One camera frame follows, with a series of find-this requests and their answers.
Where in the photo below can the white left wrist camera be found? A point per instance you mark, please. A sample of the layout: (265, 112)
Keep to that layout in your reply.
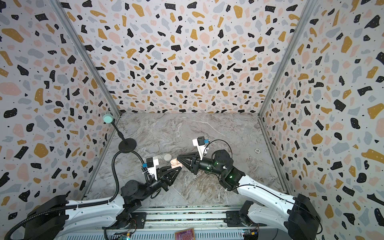
(151, 165)

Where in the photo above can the aluminium corner post left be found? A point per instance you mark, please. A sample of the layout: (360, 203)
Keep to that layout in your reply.
(69, 28)

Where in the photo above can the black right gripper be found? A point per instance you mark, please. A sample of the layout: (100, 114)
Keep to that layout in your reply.
(196, 163)

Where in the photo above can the white earbud charging case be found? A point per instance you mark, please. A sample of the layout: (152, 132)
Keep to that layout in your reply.
(167, 157)

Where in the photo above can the pink circuit board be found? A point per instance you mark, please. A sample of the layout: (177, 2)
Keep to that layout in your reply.
(188, 234)

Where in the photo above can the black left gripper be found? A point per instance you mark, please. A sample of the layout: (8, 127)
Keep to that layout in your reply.
(165, 182)

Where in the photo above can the black microphone stand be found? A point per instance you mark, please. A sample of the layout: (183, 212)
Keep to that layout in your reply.
(126, 143)

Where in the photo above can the aluminium corner post right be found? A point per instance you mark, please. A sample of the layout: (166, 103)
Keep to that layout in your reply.
(306, 14)

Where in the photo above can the pink round earbud case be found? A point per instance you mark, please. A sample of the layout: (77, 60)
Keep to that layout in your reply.
(175, 163)

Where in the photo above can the aluminium corner post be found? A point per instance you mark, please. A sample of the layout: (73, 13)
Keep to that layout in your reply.
(69, 28)
(306, 14)

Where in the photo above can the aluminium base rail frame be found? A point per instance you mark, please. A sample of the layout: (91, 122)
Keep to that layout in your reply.
(208, 222)

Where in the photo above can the green microphone head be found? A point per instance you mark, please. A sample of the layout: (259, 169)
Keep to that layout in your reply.
(108, 118)

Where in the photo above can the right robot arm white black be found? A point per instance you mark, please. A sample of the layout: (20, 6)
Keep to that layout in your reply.
(294, 215)

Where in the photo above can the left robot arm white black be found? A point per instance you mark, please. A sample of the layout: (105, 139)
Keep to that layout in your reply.
(59, 216)

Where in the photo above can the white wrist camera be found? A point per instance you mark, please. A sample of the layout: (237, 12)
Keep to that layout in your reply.
(151, 165)
(202, 145)

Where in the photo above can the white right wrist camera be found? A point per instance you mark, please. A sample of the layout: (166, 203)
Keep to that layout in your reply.
(202, 145)

